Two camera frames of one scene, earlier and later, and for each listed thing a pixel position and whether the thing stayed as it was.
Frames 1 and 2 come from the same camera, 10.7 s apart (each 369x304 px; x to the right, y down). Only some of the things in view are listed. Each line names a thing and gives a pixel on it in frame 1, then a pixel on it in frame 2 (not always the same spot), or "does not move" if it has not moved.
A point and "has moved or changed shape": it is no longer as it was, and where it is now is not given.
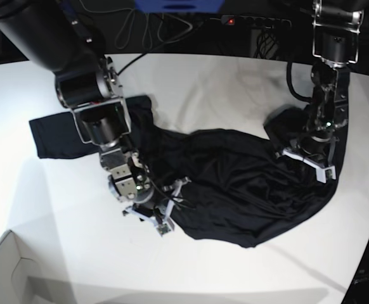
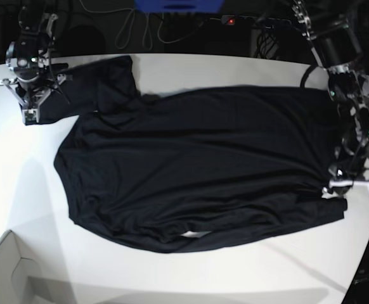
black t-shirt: (239, 189) has moved or changed shape
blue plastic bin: (179, 6) does not move
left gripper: (155, 206) to (28, 91)
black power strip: (255, 21) does not move
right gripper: (316, 152) to (340, 184)
